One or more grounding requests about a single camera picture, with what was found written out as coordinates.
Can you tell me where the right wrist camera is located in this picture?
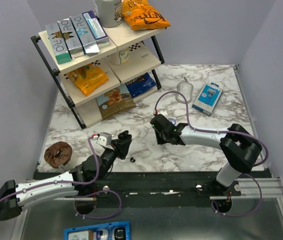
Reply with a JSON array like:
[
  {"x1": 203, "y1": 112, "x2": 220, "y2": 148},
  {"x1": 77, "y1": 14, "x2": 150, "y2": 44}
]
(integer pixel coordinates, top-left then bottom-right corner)
[{"x1": 153, "y1": 109, "x2": 168, "y2": 116}]

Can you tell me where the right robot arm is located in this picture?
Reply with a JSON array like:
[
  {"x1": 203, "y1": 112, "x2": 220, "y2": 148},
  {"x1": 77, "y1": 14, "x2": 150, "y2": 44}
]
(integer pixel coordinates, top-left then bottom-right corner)
[{"x1": 150, "y1": 114, "x2": 263, "y2": 196}]

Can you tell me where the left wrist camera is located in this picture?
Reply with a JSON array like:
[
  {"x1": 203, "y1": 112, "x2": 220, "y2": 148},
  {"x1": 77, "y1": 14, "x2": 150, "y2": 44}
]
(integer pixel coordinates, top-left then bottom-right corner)
[{"x1": 96, "y1": 132, "x2": 112, "y2": 147}]

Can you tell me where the white cup middle shelf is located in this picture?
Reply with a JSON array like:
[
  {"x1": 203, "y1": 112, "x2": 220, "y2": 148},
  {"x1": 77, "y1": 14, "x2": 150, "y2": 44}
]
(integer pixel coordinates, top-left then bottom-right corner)
[{"x1": 109, "y1": 47, "x2": 130, "y2": 66}]

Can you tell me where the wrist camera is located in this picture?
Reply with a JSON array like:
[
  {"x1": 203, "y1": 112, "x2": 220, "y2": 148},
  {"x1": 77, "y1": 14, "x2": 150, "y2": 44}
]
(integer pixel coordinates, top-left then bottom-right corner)
[
  {"x1": 153, "y1": 109, "x2": 168, "y2": 116},
  {"x1": 96, "y1": 132, "x2": 112, "y2": 147}
]

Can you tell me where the blue razor package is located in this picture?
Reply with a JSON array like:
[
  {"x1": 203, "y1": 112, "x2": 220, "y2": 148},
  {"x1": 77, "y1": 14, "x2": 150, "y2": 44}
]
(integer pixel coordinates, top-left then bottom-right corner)
[{"x1": 191, "y1": 82, "x2": 224, "y2": 116}]

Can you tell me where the lavender earbud charging case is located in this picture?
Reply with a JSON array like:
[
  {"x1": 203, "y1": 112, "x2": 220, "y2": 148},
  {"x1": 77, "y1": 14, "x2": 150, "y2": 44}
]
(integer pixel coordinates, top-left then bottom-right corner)
[{"x1": 168, "y1": 118, "x2": 176, "y2": 125}]

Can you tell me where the blue chips bag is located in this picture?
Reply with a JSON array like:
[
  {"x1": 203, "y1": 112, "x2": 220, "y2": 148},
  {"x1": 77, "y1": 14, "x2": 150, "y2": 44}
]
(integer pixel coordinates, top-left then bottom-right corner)
[{"x1": 125, "y1": 73, "x2": 157, "y2": 98}]

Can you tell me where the silver blue toothpaste box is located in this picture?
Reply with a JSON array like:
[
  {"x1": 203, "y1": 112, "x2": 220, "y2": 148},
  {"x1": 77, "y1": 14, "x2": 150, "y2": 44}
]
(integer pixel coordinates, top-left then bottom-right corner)
[{"x1": 70, "y1": 14, "x2": 100, "y2": 56}]

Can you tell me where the blue tray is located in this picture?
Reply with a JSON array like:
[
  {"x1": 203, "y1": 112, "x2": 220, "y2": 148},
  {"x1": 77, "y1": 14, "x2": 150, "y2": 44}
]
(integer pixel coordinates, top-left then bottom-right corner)
[{"x1": 63, "y1": 221, "x2": 132, "y2": 240}]

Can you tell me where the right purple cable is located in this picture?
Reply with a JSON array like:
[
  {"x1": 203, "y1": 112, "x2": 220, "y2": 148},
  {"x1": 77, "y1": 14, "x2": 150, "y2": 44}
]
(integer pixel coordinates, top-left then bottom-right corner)
[{"x1": 154, "y1": 91, "x2": 270, "y2": 218}]

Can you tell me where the orange chips bag top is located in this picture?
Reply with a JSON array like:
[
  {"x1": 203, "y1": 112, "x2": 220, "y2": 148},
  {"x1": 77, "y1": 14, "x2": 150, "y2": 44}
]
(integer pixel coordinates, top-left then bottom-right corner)
[{"x1": 121, "y1": 0, "x2": 171, "y2": 30}]

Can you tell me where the three tier shelf rack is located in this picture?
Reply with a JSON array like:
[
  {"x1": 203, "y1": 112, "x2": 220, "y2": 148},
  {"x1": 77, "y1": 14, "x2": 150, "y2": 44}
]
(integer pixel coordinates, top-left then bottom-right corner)
[{"x1": 31, "y1": 22, "x2": 165, "y2": 129}]

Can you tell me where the orange snack bag middle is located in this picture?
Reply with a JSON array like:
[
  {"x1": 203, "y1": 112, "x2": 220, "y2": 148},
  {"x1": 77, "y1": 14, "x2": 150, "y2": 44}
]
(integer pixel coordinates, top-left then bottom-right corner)
[{"x1": 66, "y1": 64, "x2": 109, "y2": 96}]

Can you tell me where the brown snack bag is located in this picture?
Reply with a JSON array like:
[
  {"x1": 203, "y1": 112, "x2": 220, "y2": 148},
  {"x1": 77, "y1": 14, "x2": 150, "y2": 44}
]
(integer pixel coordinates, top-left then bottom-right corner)
[{"x1": 96, "y1": 84, "x2": 136, "y2": 120}]

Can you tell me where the black mounting rail base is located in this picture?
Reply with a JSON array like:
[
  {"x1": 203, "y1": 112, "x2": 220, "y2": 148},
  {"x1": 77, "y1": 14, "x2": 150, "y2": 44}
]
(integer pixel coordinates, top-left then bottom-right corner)
[{"x1": 32, "y1": 170, "x2": 245, "y2": 208}]

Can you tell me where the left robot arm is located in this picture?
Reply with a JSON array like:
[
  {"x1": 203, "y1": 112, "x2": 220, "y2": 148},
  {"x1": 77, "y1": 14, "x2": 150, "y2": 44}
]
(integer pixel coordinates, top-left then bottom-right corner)
[{"x1": 0, "y1": 130, "x2": 132, "y2": 221}]

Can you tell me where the purple cable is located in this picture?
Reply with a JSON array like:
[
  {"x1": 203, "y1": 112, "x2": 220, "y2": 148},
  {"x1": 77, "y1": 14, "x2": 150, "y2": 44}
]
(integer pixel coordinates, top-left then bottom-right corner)
[
  {"x1": 0, "y1": 134, "x2": 123, "y2": 220},
  {"x1": 154, "y1": 91, "x2": 270, "y2": 218}
]

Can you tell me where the purple white box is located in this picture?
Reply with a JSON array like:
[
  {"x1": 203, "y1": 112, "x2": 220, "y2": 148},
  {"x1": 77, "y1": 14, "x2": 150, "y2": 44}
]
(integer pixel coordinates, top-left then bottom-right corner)
[{"x1": 82, "y1": 10, "x2": 110, "y2": 48}]

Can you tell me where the grey printed mug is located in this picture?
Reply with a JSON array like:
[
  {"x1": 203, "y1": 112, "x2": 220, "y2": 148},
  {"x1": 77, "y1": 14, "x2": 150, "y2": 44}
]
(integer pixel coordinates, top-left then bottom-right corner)
[{"x1": 93, "y1": 0, "x2": 123, "y2": 28}]

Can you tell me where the teal silver toothpaste box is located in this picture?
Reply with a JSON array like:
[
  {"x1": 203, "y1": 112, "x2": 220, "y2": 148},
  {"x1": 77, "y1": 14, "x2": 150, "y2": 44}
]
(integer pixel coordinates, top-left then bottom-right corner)
[{"x1": 45, "y1": 22, "x2": 72, "y2": 65}]

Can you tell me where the silver brown toothpaste box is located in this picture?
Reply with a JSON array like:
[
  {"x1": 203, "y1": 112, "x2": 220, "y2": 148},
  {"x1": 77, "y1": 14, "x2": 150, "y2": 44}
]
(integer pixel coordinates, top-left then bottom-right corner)
[{"x1": 57, "y1": 18, "x2": 85, "y2": 59}]

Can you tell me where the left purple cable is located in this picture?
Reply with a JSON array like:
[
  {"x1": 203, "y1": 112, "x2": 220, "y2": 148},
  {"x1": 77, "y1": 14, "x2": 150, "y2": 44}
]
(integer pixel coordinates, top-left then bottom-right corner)
[{"x1": 0, "y1": 134, "x2": 123, "y2": 220}]

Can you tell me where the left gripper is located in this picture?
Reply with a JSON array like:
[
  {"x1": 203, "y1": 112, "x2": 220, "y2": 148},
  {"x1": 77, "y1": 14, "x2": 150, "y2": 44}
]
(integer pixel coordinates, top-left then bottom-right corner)
[{"x1": 98, "y1": 137, "x2": 132, "y2": 180}]

